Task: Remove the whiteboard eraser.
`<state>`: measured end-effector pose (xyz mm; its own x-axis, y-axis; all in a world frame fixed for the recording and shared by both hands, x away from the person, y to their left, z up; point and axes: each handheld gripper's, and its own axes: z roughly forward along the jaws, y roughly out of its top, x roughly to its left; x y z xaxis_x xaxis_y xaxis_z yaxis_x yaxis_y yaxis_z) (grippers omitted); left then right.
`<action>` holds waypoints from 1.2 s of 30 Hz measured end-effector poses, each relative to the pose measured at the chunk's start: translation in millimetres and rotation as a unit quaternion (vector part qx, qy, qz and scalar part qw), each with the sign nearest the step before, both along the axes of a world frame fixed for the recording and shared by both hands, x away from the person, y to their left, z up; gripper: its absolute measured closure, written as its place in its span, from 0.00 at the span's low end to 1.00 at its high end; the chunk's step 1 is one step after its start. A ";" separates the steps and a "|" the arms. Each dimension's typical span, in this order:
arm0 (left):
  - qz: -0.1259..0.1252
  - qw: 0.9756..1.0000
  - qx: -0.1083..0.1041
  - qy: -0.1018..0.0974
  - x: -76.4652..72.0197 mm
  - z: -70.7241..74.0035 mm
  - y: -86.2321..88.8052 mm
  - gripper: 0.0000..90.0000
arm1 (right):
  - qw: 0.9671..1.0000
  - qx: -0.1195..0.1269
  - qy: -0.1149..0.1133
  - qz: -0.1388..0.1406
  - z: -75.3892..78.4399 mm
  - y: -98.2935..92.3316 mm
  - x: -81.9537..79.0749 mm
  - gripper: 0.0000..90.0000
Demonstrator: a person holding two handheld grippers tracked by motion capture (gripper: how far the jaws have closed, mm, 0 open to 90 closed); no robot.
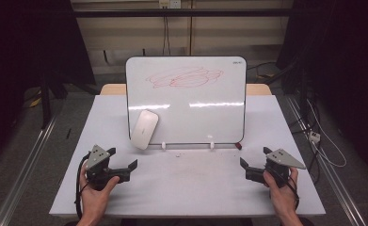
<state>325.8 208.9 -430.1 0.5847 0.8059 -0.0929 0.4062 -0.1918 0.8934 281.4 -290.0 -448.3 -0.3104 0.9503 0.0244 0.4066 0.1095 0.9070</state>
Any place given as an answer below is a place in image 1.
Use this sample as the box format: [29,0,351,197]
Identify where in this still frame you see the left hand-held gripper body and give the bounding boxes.
[85,144,131,191]

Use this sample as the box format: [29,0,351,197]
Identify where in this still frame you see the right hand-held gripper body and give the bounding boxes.
[246,148,307,188]

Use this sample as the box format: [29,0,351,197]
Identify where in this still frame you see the white whiteboard eraser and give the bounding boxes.
[130,109,159,151]

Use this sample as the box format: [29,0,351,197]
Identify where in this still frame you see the white whiteboard black frame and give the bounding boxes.
[125,56,248,146]

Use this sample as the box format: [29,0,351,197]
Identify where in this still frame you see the person's right hand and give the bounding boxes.
[263,167,299,218]

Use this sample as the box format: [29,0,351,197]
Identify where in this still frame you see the person's left hand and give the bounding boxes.
[78,163,120,220]

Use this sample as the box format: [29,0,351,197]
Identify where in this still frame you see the white power strip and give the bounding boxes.
[308,130,322,144]

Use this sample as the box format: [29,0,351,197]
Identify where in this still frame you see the light wooden table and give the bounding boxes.
[100,83,273,96]

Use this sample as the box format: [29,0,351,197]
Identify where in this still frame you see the black metal stand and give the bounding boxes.
[40,70,69,130]

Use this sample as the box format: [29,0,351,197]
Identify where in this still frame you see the black curtain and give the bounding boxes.
[0,0,96,170]
[275,0,368,180]

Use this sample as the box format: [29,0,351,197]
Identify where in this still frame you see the black horizontal bar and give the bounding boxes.
[72,8,296,19]

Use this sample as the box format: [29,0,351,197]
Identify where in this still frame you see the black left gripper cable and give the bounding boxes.
[74,152,92,220]

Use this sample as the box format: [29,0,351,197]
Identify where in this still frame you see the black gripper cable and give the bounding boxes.
[74,152,92,220]
[284,173,300,212]

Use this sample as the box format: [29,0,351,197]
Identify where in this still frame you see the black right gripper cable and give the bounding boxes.
[284,173,300,212]

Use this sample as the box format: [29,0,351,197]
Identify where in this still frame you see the aluminium floor rail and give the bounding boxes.
[284,95,368,226]
[0,114,60,226]

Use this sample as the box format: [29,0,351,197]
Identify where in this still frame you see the white cable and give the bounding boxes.
[306,99,348,169]

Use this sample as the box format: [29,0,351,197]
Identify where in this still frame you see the black hanging cables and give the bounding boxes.
[162,15,171,57]

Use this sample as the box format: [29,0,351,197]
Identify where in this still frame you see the white wall socket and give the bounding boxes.
[158,0,183,9]

